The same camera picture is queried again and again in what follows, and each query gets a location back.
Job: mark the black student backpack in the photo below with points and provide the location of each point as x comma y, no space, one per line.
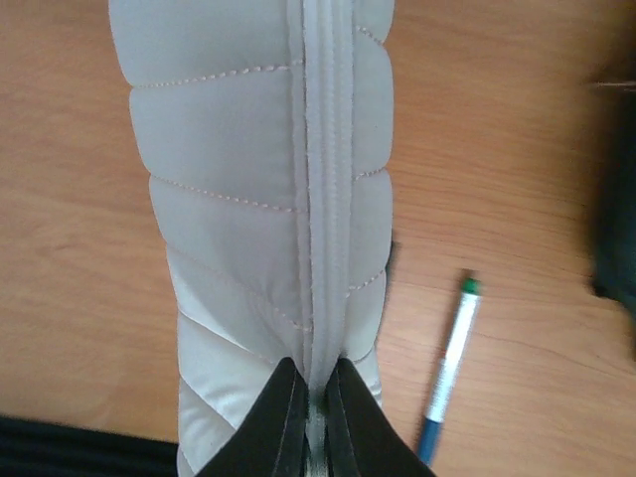
613,246

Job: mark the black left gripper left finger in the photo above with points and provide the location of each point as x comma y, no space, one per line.
271,440

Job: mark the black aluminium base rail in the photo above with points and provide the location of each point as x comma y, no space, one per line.
33,448

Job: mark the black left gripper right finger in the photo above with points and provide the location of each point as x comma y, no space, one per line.
360,441

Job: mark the blue ballpoint pen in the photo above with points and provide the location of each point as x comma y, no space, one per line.
465,313

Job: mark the beige pencil case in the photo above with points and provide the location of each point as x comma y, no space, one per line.
266,128

